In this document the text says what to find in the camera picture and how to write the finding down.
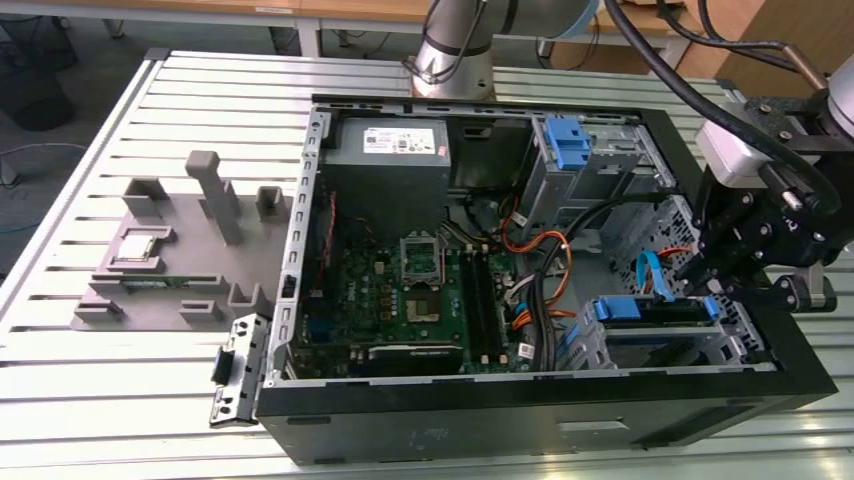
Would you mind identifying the wooden cabinet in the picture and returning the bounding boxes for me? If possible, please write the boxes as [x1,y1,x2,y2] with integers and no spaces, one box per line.
[716,0,854,96]

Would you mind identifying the blue data wire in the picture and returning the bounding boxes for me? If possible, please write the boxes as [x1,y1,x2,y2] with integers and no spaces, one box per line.
[635,251,676,304]

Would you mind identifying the blue drive latch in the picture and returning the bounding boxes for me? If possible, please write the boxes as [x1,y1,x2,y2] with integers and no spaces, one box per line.
[543,115,594,171]

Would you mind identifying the metal disk bay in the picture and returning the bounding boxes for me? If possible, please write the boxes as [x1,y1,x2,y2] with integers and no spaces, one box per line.
[563,294,762,371]

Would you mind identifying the black graphics card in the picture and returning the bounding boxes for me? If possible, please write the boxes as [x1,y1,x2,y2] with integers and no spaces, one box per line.
[345,342,466,379]

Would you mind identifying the red twisted wire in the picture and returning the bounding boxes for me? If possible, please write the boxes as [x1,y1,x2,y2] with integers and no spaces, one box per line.
[312,192,339,299]

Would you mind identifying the white floor cable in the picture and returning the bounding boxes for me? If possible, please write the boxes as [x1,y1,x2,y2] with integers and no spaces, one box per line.
[0,142,88,189]

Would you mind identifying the grey power supply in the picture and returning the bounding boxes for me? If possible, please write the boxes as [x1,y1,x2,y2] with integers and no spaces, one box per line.
[319,117,455,241]

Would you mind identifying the black bin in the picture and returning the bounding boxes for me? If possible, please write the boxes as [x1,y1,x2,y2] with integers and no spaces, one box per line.
[0,14,79,131]

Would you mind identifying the grey parts rack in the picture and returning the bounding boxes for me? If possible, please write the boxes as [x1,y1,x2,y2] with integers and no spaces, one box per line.
[71,148,299,334]

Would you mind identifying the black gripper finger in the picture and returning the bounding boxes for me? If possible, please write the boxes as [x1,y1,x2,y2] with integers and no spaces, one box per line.
[672,167,755,281]
[706,264,836,314]

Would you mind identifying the black PC case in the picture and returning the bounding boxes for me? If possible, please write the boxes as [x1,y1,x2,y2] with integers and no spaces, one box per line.
[256,92,839,466]

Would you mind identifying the wooden desk white legs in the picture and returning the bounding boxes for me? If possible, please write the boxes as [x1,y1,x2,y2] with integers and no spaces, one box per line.
[579,0,706,76]

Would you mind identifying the CPU socket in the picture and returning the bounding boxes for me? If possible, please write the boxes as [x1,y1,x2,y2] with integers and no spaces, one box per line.
[404,291,450,327]

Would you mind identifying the long wooden desk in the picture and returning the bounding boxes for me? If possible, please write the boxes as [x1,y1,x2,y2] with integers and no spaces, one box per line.
[39,0,428,59]

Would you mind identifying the black wrist mounting bracket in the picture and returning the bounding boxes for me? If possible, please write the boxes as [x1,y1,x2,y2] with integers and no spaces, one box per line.
[738,93,832,154]

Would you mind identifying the black RAM slot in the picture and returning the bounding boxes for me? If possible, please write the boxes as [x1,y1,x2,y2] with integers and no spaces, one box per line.
[463,247,487,364]
[478,247,503,364]

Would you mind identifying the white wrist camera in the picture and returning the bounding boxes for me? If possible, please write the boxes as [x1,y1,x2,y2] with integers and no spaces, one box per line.
[695,121,768,187]

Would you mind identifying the orange wire bundle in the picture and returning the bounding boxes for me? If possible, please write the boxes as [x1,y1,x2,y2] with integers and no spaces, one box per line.
[499,212,576,321]

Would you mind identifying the green motherboard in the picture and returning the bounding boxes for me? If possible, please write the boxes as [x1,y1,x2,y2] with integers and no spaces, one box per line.
[296,234,539,374]

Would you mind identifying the black cable brown sleeve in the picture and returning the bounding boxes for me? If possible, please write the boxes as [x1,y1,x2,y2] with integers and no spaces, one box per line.
[656,0,832,94]

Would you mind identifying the hard disk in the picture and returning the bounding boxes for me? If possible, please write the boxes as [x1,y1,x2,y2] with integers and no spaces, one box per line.
[563,294,726,359]

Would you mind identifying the thick black cable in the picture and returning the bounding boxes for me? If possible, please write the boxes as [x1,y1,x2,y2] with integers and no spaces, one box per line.
[532,189,675,372]

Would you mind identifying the metal optical drive cage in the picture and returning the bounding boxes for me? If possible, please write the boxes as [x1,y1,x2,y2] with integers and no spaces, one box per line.
[523,112,672,236]

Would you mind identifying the green RAM stick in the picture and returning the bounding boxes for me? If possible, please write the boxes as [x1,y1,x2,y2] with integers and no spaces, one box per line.
[121,277,193,291]

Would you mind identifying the metal socket cover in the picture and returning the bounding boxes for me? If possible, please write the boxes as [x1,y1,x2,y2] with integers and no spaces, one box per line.
[397,233,447,290]

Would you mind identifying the grey metal slot bracket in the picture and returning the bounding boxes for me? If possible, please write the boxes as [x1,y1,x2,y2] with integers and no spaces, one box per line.
[208,312,272,429]

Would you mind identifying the silver CPU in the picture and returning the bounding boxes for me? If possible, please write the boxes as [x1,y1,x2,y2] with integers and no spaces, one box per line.
[116,234,159,259]

